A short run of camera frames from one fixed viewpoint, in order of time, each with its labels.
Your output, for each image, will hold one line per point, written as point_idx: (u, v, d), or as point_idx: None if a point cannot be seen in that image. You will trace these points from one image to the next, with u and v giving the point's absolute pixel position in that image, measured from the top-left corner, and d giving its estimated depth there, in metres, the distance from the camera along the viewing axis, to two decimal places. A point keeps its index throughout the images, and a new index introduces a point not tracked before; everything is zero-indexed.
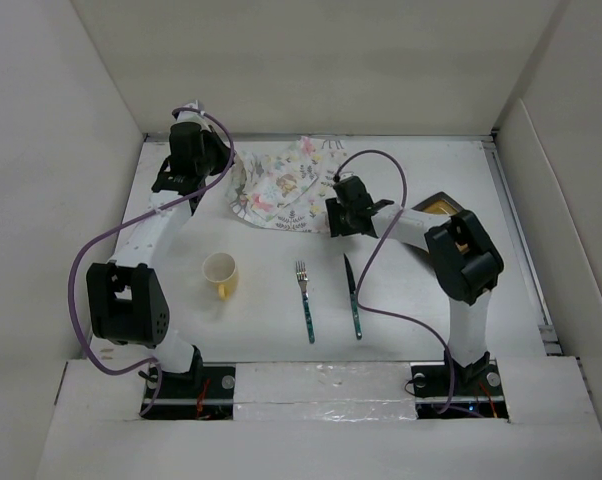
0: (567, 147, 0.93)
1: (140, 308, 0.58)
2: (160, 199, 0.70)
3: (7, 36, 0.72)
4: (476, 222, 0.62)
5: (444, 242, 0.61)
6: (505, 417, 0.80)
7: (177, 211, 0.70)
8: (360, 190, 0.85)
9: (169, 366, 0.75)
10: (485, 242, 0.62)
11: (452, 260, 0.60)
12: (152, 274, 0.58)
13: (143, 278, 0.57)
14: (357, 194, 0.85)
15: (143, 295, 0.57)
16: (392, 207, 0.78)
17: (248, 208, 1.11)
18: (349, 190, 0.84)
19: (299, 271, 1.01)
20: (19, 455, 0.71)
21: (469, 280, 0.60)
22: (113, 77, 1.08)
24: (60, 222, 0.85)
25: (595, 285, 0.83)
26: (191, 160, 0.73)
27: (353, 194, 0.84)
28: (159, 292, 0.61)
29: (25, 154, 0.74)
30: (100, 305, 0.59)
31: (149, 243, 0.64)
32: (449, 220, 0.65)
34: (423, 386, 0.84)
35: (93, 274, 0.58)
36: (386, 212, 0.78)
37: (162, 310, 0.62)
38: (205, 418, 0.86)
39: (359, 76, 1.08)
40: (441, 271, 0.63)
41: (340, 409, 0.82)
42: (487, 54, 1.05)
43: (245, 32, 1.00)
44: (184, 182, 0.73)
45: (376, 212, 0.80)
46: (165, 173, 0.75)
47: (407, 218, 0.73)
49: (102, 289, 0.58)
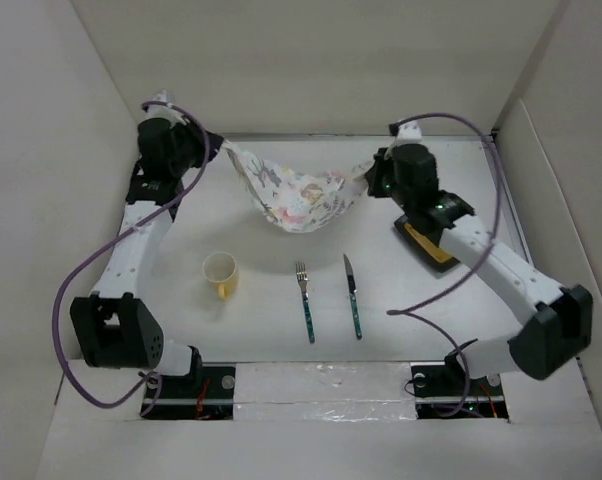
0: (568, 148, 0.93)
1: (133, 339, 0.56)
2: (137, 213, 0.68)
3: (7, 36, 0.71)
4: (589, 307, 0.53)
5: (554, 331, 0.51)
6: (505, 417, 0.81)
7: (156, 221, 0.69)
8: (430, 177, 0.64)
9: (169, 371, 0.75)
10: (586, 326, 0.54)
11: (550, 347, 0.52)
12: (141, 303, 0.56)
13: (132, 312, 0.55)
14: (425, 180, 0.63)
15: (135, 327, 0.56)
16: (476, 229, 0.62)
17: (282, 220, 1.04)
18: (415, 176, 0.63)
19: (299, 271, 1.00)
20: (20, 455, 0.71)
21: (552, 365, 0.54)
22: (112, 77, 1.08)
24: (59, 222, 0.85)
25: (595, 287, 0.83)
26: (163, 164, 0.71)
27: (422, 179, 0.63)
28: (150, 318, 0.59)
29: (23, 154, 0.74)
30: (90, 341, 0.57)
31: (132, 267, 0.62)
32: (560, 297, 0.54)
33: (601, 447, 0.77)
34: (423, 386, 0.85)
35: (76, 314, 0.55)
36: (468, 233, 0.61)
37: (154, 334, 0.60)
38: (205, 417, 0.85)
39: (359, 77, 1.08)
40: (523, 342, 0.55)
41: (340, 409, 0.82)
42: (487, 54, 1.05)
43: (245, 32, 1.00)
44: (159, 188, 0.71)
45: (450, 226, 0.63)
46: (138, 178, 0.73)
47: (502, 266, 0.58)
49: (89, 327, 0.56)
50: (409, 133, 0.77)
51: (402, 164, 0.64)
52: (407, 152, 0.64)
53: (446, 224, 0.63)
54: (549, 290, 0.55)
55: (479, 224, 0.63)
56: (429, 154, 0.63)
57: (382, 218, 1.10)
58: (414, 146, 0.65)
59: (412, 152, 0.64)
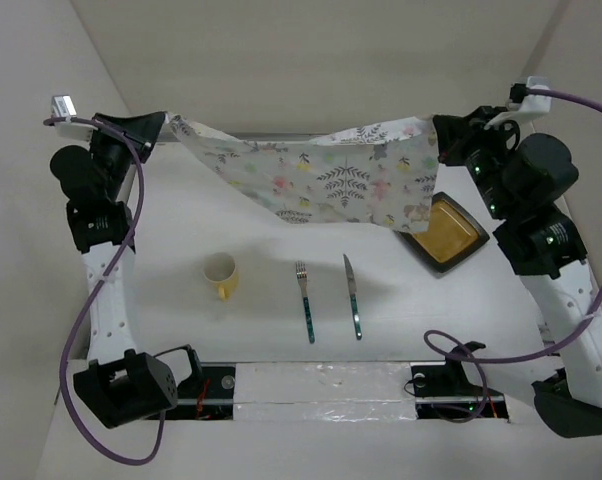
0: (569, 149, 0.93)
1: (151, 394, 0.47)
2: (100, 260, 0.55)
3: (6, 35, 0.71)
4: None
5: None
6: (505, 417, 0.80)
7: (124, 260, 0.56)
8: (552, 197, 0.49)
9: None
10: None
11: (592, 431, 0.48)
12: (147, 355, 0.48)
13: (140, 369, 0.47)
14: (544, 201, 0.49)
15: (150, 380, 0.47)
16: (579, 286, 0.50)
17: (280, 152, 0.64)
18: (538, 189, 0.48)
19: (299, 271, 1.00)
20: (20, 455, 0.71)
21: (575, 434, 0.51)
22: (112, 76, 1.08)
24: (58, 223, 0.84)
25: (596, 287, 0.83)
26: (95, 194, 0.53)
27: (542, 201, 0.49)
28: (160, 362, 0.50)
29: (22, 154, 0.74)
30: (107, 415, 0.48)
31: (120, 322, 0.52)
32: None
33: None
34: (423, 386, 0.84)
35: (80, 391, 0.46)
36: (567, 291, 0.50)
37: (167, 373, 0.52)
38: (205, 418, 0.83)
39: (359, 77, 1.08)
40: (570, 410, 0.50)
41: (340, 409, 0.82)
42: (487, 55, 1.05)
43: (245, 32, 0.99)
44: (110, 224, 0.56)
45: (554, 275, 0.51)
46: (76, 219, 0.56)
47: (591, 346, 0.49)
49: (102, 398, 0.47)
50: (535, 108, 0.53)
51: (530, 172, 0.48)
52: (545, 157, 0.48)
53: (552, 270, 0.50)
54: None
55: (588, 278, 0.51)
56: (570, 165, 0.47)
57: None
58: (547, 143, 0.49)
59: (550, 159, 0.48)
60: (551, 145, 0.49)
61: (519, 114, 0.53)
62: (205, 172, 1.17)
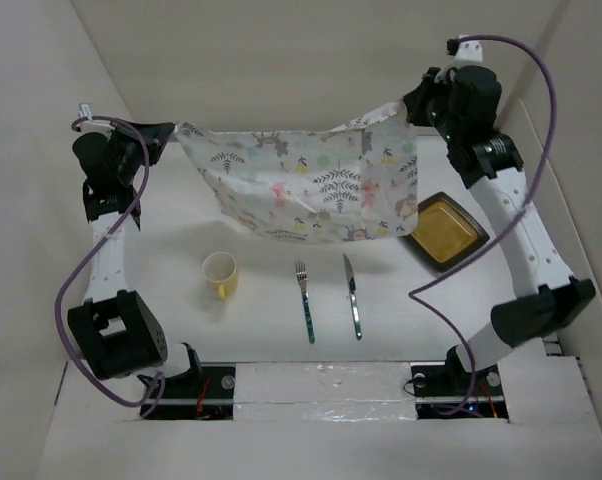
0: (568, 148, 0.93)
1: (137, 331, 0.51)
2: (105, 224, 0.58)
3: (7, 35, 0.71)
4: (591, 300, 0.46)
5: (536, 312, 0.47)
6: (505, 417, 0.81)
7: (127, 227, 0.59)
8: (486, 111, 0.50)
9: (168, 370, 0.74)
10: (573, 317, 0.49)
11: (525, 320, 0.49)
12: (137, 294, 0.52)
13: (130, 304, 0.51)
14: (481, 115, 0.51)
15: (139, 317, 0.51)
16: (515, 186, 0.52)
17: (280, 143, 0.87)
18: (470, 104, 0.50)
19: (299, 271, 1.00)
20: (20, 455, 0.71)
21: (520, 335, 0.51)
22: (112, 76, 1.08)
24: (58, 222, 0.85)
25: (596, 287, 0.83)
26: (109, 175, 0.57)
27: (478, 114, 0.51)
28: (149, 311, 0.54)
29: (22, 153, 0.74)
30: (94, 347, 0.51)
31: (118, 269, 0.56)
32: (564, 286, 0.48)
33: None
34: (423, 386, 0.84)
35: (73, 317, 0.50)
36: (503, 189, 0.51)
37: (157, 328, 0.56)
38: (205, 417, 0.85)
39: (359, 77, 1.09)
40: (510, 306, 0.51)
41: (340, 409, 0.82)
42: (487, 55, 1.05)
43: (245, 32, 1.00)
44: (119, 201, 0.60)
45: (492, 176, 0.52)
46: (89, 198, 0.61)
47: (524, 238, 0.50)
49: (90, 329, 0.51)
50: (469, 55, 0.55)
51: (460, 87, 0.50)
52: (474, 74, 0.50)
53: (488, 171, 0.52)
54: (553, 283, 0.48)
55: (523, 183, 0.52)
56: (496, 82, 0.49)
57: None
58: (480, 69, 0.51)
59: (478, 76, 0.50)
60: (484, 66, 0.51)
61: (457, 61, 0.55)
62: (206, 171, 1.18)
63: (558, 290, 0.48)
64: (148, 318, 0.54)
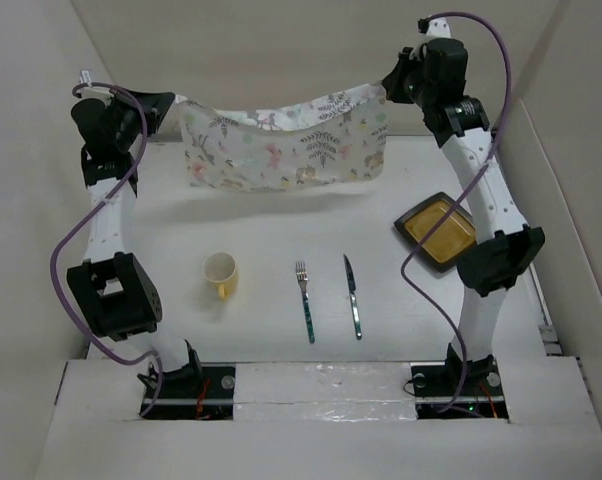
0: (568, 148, 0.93)
1: (134, 291, 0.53)
2: (102, 188, 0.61)
3: (8, 36, 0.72)
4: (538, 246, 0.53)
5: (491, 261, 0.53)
6: (505, 417, 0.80)
7: (124, 193, 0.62)
8: (456, 75, 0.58)
9: (168, 361, 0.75)
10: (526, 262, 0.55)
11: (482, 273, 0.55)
12: (133, 257, 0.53)
13: (128, 267, 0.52)
14: (452, 77, 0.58)
15: (135, 280, 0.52)
16: (480, 144, 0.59)
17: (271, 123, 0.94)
18: (441, 69, 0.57)
19: (299, 271, 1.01)
20: (20, 454, 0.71)
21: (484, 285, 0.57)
22: (112, 76, 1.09)
24: (59, 221, 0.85)
25: (596, 287, 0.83)
26: (109, 139, 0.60)
27: (449, 77, 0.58)
28: (146, 273, 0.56)
29: (23, 153, 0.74)
30: (92, 303, 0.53)
31: (115, 232, 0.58)
32: (518, 232, 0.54)
33: None
34: (423, 386, 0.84)
35: (71, 276, 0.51)
36: (470, 146, 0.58)
37: (153, 288, 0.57)
38: (205, 418, 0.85)
39: (360, 76, 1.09)
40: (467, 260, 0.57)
41: (340, 409, 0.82)
42: (487, 54, 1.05)
43: (245, 32, 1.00)
44: (117, 167, 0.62)
45: (460, 134, 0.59)
46: (88, 164, 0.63)
47: (486, 190, 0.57)
49: (88, 289, 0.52)
50: (439, 32, 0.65)
51: (432, 55, 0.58)
52: (442, 42, 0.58)
53: (456, 129, 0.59)
54: (508, 228, 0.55)
55: (488, 143, 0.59)
56: (463, 49, 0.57)
57: (382, 218, 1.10)
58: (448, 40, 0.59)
59: (447, 45, 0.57)
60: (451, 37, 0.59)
61: (429, 38, 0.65)
62: None
63: (510, 238, 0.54)
64: (144, 279, 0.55)
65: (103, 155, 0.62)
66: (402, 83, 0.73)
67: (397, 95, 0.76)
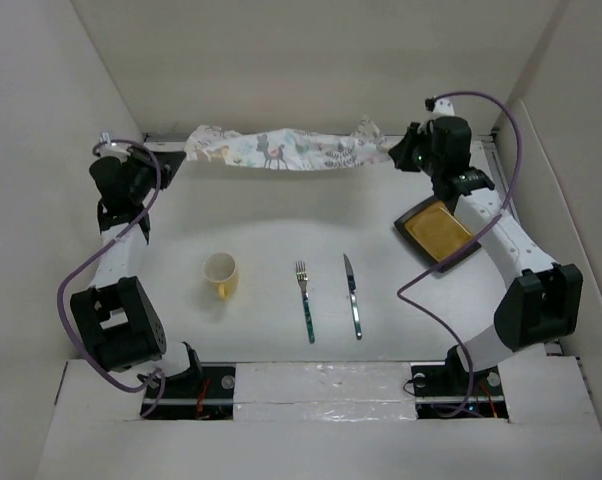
0: (569, 149, 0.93)
1: (134, 315, 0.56)
2: (115, 229, 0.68)
3: (8, 37, 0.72)
4: (577, 285, 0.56)
5: (533, 301, 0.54)
6: (505, 417, 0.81)
7: (134, 236, 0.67)
8: (461, 149, 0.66)
9: (171, 368, 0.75)
10: (569, 308, 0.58)
11: (528, 319, 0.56)
12: (137, 280, 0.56)
13: (130, 290, 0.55)
14: (456, 151, 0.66)
15: (136, 303, 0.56)
16: (490, 201, 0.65)
17: (281, 161, 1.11)
18: (447, 144, 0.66)
19: (299, 271, 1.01)
20: (20, 455, 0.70)
21: (528, 337, 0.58)
22: (112, 76, 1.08)
24: (58, 221, 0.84)
25: (596, 287, 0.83)
26: (123, 192, 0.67)
27: (453, 150, 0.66)
28: (148, 299, 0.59)
29: (22, 154, 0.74)
30: (94, 328, 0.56)
31: (121, 264, 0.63)
32: (548, 270, 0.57)
33: None
34: (423, 386, 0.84)
35: (76, 300, 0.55)
36: (480, 203, 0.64)
37: (155, 318, 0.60)
38: (205, 418, 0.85)
39: (360, 76, 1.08)
40: (507, 311, 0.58)
41: (340, 409, 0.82)
42: (487, 55, 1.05)
43: (245, 32, 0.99)
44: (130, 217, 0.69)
45: (467, 194, 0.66)
46: (104, 215, 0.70)
47: (504, 237, 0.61)
49: (92, 314, 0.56)
50: (444, 110, 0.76)
51: (439, 131, 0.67)
52: (448, 120, 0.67)
53: (463, 191, 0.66)
54: (535, 264, 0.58)
55: (497, 200, 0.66)
56: (467, 126, 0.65)
57: (382, 218, 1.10)
58: (455, 117, 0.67)
59: (454, 123, 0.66)
60: (456, 116, 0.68)
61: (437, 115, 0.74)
62: (205, 171, 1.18)
63: (544, 278, 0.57)
64: (146, 304, 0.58)
65: (119, 209, 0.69)
66: (409, 154, 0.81)
67: (406, 166, 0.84)
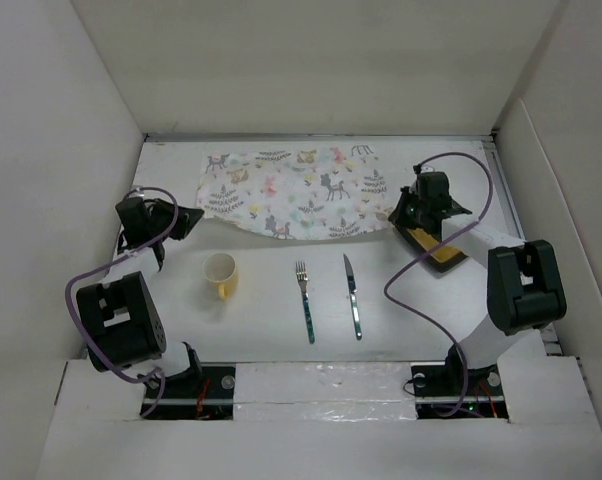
0: (569, 148, 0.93)
1: (136, 310, 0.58)
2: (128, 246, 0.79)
3: (7, 37, 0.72)
4: (550, 254, 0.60)
5: (506, 267, 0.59)
6: (505, 417, 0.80)
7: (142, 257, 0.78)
8: (441, 192, 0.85)
9: (171, 368, 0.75)
10: (552, 280, 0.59)
11: (508, 287, 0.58)
12: (140, 275, 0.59)
13: (134, 285, 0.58)
14: (438, 194, 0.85)
15: (138, 296, 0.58)
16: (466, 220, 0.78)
17: (289, 236, 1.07)
18: (429, 189, 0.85)
19: (299, 271, 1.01)
20: (19, 455, 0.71)
21: (518, 310, 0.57)
22: (112, 76, 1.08)
24: (58, 221, 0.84)
25: (596, 287, 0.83)
26: (142, 224, 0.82)
27: (434, 192, 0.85)
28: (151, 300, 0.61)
29: (22, 154, 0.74)
30: (97, 323, 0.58)
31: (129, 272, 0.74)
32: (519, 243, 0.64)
33: None
34: (423, 386, 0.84)
35: (82, 294, 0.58)
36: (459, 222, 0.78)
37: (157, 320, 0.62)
38: (205, 418, 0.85)
39: (360, 76, 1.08)
40: (493, 294, 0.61)
41: (340, 409, 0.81)
42: (488, 55, 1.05)
43: (245, 33, 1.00)
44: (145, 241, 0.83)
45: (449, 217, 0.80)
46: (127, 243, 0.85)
47: (478, 233, 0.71)
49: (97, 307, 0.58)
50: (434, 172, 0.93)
51: (422, 181, 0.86)
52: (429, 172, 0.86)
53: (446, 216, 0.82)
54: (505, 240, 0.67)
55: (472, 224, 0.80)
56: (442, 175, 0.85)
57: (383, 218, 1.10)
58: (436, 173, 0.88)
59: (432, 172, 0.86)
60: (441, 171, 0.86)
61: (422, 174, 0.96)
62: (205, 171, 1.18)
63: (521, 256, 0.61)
64: (148, 302, 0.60)
65: (138, 241, 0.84)
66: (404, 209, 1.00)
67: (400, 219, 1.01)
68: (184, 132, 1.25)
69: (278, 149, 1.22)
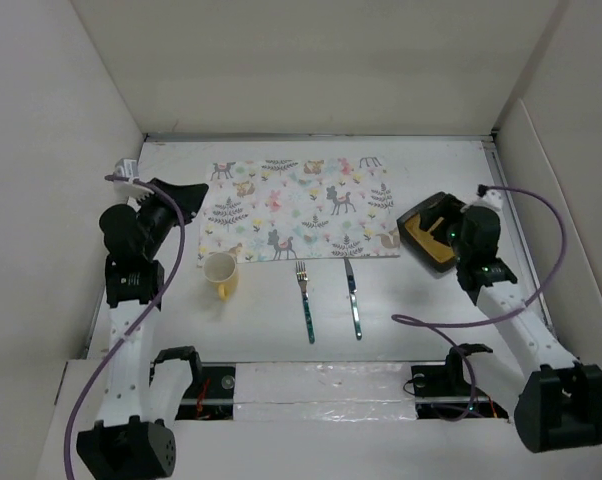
0: (569, 150, 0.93)
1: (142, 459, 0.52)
2: (125, 318, 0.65)
3: (7, 38, 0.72)
4: (600, 385, 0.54)
5: (544, 397, 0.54)
6: (505, 417, 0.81)
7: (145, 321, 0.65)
8: (491, 241, 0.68)
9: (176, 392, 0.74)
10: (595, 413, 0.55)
11: (546, 417, 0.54)
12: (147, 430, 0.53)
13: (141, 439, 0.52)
14: (485, 243, 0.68)
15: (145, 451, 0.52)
16: (511, 292, 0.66)
17: (291, 253, 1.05)
18: (476, 237, 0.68)
19: (299, 271, 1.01)
20: (18, 456, 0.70)
21: (549, 441, 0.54)
22: (112, 77, 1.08)
24: (58, 222, 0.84)
25: (596, 287, 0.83)
26: (135, 253, 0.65)
27: (481, 241, 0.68)
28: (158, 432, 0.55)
29: (22, 154, 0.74)
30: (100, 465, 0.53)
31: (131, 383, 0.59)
32: (568, 368, 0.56)
33: None
34: (423, 386, 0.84)
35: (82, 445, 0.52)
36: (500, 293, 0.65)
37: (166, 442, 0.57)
38: (205, 418, 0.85)
39: (359, 76, 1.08)
40: (526, 411, 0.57)
41: (340, 409, 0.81)
42: (488, 56, 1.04)
43: (244, 33, 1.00)
44: (141, 280, 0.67)
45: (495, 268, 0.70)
46: (113, 271, 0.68)
47: (520, 326, 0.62)
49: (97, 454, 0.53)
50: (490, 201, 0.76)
51: (470, 222, 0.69)
52: (481, 214, 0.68)
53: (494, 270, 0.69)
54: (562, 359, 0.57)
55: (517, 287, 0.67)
56: (497, 220, 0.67)
57: (386, 220, 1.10)
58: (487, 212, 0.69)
59: (484, 216, 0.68)
60: (488, 209, 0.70)
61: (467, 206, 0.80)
62: (205, 172, 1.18)
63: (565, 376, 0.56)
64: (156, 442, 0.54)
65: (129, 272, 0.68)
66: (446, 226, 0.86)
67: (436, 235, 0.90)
68: (184, 132, 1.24)
69: (283, 158, 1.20)
